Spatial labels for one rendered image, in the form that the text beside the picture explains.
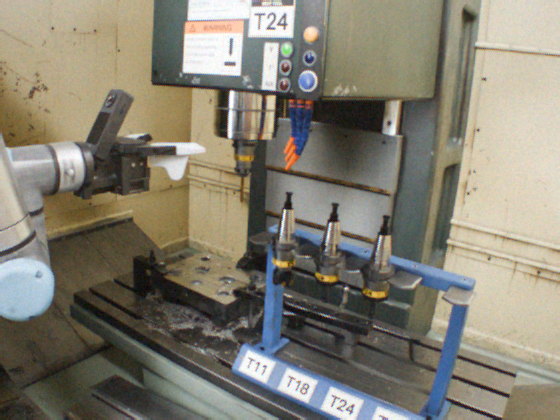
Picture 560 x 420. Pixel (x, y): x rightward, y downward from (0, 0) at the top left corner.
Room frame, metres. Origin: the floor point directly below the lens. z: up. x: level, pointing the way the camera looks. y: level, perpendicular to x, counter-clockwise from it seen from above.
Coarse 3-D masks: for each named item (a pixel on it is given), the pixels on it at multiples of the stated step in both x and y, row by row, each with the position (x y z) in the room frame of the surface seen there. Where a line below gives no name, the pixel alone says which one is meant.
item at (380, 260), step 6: (378, 234) 0.85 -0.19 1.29; (390, 234) 0.85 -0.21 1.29; (378, 240) 0.85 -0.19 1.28; (384, 240) 0.84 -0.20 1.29; (390, 240) 0.85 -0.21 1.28; (378, 246) 0.85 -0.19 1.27; (384, 246) 0.84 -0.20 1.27; (390, 246) 0.85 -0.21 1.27; (372, 252) 0.85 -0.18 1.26; (378, 252) 0.84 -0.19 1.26; (384, 252) 0.84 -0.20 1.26; (390, 252) 0.85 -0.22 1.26; (372, 258) 0.85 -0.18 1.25; (378, 258) 0.84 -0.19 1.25; (384, 258) 0.84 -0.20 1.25; (390, 258) 0.85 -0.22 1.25; (372, 264) 0.84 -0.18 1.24; (378, 264) 0.84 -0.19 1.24; (384, 264) 0.84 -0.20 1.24; (378, 270) 0.84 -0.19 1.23; (384, 270) 0.84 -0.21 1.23
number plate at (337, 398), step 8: (328, 392) 0.82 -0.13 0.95; (336, 392) 0.81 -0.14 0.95; (344, 392) 0.81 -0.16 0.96; (328, 400) 0.81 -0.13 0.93; (336, 400) 0.80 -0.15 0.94; (344, 400) 0.80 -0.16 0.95; (352, 400) 0.79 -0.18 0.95; (360, 400) 0.79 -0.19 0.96; (328, 408) 0.79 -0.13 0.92; (336, 408) 0.79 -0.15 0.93; (344, 408) 0.78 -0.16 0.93; (352, 408) 0.78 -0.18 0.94; (360, 408) 0.77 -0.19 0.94; (336, 416) 0.78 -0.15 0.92; (344, 416) 0.77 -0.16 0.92; (352, 416) 0.77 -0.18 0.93
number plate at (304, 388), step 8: (288, 368) 0.89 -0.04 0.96; (288, 376) 0.87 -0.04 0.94; (296, 376) 0.87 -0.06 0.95; (304, 376) 0.86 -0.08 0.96; (280, 384) 0.86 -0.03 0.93; (288, 384) 0.86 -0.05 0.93; (296, 384) 0.85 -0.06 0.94; (304, 384) 0.85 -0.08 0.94; (312, 384) 0.84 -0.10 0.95; (288, 392) 0.85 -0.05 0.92; (296, 392) 0.84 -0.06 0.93; (304, 392) 0.84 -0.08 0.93; (312, 392) 0.83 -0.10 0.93; (304, 400) 0.82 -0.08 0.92
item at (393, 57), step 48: (336, 0) 0.85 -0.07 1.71; (384, 0) 1.02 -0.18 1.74; (432, 0) 1.28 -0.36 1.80; (336, 48) 0.86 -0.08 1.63; (384, 48) 1.04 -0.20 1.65; (432, 48) 1.32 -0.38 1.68; (288, 96) 0.87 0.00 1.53; (336, 96) 0.88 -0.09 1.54; (384, 96) 1.06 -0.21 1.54; (432, 96) 1.35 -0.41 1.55
